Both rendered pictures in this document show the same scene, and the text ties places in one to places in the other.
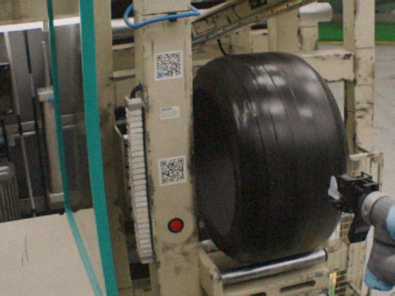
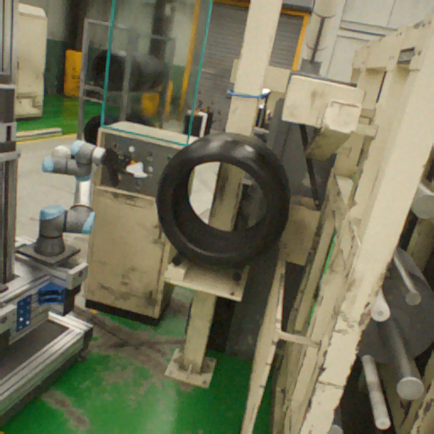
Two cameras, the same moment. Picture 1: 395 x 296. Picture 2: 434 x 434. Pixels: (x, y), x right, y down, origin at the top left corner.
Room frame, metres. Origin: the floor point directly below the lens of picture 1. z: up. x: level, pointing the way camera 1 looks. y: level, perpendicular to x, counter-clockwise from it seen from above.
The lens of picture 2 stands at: (2.75, -1.82, 1.80)
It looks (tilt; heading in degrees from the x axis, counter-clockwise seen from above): 20 degrees down; 116
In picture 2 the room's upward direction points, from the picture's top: 11 degrees clockwise
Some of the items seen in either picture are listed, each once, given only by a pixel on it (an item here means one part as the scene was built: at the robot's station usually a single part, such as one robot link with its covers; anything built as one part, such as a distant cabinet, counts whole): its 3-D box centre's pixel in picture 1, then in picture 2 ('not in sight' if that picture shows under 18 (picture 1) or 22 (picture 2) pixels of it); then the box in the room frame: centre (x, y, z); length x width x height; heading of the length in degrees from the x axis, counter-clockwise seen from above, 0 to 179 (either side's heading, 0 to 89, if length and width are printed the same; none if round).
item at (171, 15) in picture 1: (160, 11); (247, 94); (1.79, 0.18, 1.65); 0.19 x 0.19 x 0.06; 20
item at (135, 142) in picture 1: (139, 181); not in sight; (1.73, 0.25, 1.19); 0.05 x 0.04 x 0.48; 20
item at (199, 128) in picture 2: not in sight; (196, 128); (-1.86, 5.77, 0.38); 1.20 x 0.80 x 0.76; 107
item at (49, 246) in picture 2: not in sight; (50, 240); (1.13, -0.38, 0.77); 0.15 x 0.15 x 0.10
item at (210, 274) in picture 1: (196, 257); not in sight; (1.84, 0.11, 0.90); 0.40 x 0.03 x 0.10; 20
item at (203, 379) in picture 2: not in sight; (191, 365); (1.79, 0.18, 0.02); 0.27 x 0.27 x 0.04; 20
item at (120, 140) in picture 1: (146, 168); (297, 229); (2.18, 0.28, 1.05); 0.20 x 0.15 x 0.30; 110
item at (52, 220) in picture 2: not in sight; (52, 219); (1.13, -0.37, 0.88); 0.13 x 0.12 x 0.14; 44
